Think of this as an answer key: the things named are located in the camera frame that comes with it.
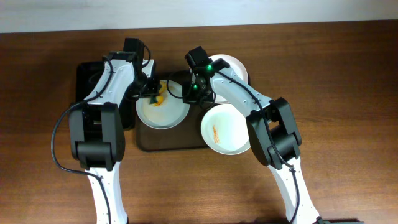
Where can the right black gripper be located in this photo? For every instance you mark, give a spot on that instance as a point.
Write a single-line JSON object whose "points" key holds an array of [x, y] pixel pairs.
{"points": [[191, 96]]}

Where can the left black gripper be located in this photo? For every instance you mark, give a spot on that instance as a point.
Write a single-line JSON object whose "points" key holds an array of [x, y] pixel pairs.
{"points": [[152, 91]]}

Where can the yellow green sponge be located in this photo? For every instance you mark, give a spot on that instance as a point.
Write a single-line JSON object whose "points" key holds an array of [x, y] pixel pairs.
{"points": [[158, 99]]}

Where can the grey plate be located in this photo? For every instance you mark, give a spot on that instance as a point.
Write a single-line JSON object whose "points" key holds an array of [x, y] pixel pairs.
{"points": [[167, 114]]}

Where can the pale green plate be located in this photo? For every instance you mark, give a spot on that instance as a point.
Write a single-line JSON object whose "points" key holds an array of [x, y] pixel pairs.
{"points": [[223, 128]]}

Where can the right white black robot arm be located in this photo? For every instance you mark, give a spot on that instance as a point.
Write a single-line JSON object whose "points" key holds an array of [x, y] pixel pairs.
{"points": [[274, 137]]}

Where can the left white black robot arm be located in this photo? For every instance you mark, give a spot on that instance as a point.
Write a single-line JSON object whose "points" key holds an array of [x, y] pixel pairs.
{"points": [[96, 128]]}

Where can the large brown tray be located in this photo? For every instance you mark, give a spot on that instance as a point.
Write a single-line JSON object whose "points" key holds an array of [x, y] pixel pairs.
{"points": [[185, 135]]}

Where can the small black tray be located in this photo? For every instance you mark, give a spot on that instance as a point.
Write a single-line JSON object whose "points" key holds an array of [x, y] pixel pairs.
{"points": [[87, 76]]}

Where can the white plate with orange stain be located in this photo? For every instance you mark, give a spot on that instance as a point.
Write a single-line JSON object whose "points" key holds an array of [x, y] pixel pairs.
{"points": [[234, 68]]}

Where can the dark base plate corner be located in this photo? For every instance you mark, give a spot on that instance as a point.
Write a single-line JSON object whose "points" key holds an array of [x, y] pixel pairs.
{"points": [[340, 222]]}

